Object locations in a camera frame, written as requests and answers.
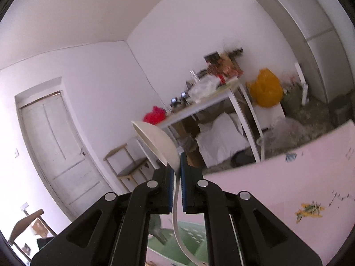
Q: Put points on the yellow plastic bag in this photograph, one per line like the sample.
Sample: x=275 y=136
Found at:
x=266 y=88

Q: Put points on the silver refrigerator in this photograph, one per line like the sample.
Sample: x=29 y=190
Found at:
x=310 y=19

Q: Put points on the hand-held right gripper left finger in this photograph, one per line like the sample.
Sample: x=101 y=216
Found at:
x=170 y=191

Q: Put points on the clear plastic bag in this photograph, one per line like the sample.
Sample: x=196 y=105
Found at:
x=283 y=135
x=203 y=87

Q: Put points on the red plastic bag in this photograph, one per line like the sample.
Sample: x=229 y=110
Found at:
x=154 y=116

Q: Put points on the narrow white box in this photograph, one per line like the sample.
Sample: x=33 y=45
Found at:
x=302 y=83

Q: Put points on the dark green bag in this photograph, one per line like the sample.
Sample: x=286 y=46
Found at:
x=292 y=99

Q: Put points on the white ceramic spoon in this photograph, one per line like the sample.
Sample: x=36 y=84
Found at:
x=155 y=141

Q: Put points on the green star-cut utensil holder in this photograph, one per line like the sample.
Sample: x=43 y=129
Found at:
x=191 y=235

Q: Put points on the wooden chair with dark seat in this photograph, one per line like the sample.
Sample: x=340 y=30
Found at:
x=25 y=221
x=130 y=168

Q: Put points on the long white table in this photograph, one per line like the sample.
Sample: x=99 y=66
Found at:
x=199 y=105

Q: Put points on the brown cardboard box with goods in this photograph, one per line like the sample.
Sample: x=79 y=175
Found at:
x=224 y=66

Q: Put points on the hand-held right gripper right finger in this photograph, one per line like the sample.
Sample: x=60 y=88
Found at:
x=183 y=183

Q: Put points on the white wooden door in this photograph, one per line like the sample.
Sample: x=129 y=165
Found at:
x=55 y=144

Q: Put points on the white wall socket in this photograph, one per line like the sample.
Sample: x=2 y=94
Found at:
x=25 y=206

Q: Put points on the white sack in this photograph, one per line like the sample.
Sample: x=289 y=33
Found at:
x=219 y=138

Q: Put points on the white wall switch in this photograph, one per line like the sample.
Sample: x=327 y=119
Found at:
x=17 y=153

